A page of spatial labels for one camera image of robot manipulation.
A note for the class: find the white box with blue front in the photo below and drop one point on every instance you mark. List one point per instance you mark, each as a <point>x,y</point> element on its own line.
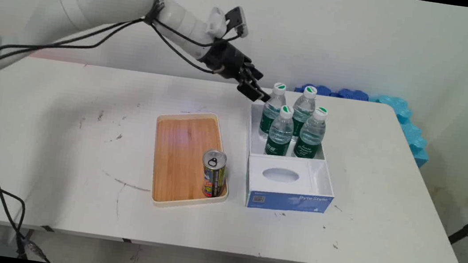
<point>287,174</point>

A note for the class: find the drink can with pull tab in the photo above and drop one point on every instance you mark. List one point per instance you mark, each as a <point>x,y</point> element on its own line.
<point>213,173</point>

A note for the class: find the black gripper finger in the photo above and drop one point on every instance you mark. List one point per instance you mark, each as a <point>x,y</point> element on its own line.
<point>255,72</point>
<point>251,90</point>

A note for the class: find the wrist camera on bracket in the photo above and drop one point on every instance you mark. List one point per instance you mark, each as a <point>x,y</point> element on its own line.
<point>235,19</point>

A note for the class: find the wooden tray with cream rim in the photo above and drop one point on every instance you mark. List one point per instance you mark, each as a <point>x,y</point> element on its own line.
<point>186,158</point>

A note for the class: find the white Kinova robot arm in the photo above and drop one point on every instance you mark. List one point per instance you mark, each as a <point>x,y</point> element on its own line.
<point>98,3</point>

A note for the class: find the blue foam puzzle mats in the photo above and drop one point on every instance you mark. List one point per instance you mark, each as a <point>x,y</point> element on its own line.
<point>405,121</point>

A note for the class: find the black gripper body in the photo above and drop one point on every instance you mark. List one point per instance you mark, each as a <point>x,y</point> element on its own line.
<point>227,61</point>

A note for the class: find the water bottle green label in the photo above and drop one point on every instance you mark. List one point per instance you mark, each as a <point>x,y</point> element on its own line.
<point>273,109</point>
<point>312,134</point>
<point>303,109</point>
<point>280,132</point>

